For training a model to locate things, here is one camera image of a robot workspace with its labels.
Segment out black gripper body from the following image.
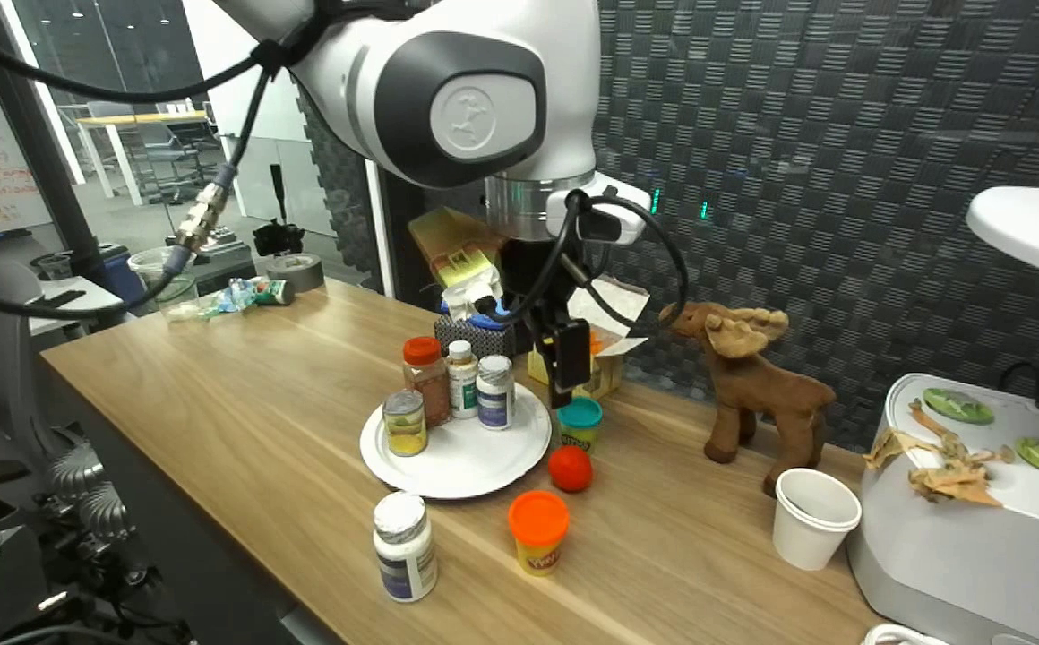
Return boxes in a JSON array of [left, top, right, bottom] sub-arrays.
[[496, 232, 602, 352]]

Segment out small tub teal lid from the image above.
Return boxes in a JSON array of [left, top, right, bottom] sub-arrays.
[[552, 394, 611, 452]]

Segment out small white bottle blue label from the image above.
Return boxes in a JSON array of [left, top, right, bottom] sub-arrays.
[[472, 352, 520, 430]]

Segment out small white bottle cream label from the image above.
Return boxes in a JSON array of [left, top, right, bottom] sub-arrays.
[[440, 336, 483, 420]]

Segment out brown spice bottle orange cap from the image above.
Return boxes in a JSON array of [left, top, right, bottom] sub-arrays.
[[397, 333, 457, 430]]

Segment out small tin can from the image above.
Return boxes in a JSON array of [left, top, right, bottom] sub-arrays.
[[379, 388, 434, 457]]

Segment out white paper plate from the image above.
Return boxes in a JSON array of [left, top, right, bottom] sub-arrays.
[[354, 383, 556, 502]]

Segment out open yellow cardboard box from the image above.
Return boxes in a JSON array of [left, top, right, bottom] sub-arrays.
[[524, 280, 655, 400]]

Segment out blue box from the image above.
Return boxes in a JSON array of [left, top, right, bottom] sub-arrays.
[[440, 302, 520, 336]]

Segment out yellow tub orange lid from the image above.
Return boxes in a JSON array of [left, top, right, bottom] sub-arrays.
[[506, 488, 573, 573]]

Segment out brown moose plush toy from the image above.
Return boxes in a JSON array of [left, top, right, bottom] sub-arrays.
[[655, 296, 843, 496]]

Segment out large white pill bottle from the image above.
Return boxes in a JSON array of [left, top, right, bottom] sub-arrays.
[[368, 489, 440, 604]]

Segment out grey tape roll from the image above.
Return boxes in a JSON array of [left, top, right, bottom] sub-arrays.
[[259, 249, 329, 296]]

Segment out white paper cup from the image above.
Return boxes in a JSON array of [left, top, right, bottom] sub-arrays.
[[772, 467, 868, 575]]

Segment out crumpled green plastic bag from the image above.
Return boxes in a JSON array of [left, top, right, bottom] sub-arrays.
[[164, 273, 298, 322]]

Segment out dried brown leaves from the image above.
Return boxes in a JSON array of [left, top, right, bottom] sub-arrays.
[[864, 397, 1013, 517]]

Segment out white bowl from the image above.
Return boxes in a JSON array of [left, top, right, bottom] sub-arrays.
[[860, 618, 949, 645]]

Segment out white plastic bin appliance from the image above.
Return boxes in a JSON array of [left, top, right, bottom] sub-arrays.
[[851, 369, 1039, 645]]

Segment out white round lamp head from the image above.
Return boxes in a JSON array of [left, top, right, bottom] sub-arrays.
[[964, 182, 1039, 287]]

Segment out black metal pole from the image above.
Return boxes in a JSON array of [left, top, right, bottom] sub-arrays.
[[0, 0, 106, 280]]

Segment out black robot cable with connector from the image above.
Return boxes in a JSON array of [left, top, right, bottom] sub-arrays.
[[0, 21, 309, 322]]

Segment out black camera tripod rig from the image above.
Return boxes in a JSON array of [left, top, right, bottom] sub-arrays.
[[0, 408, 189, 645]]

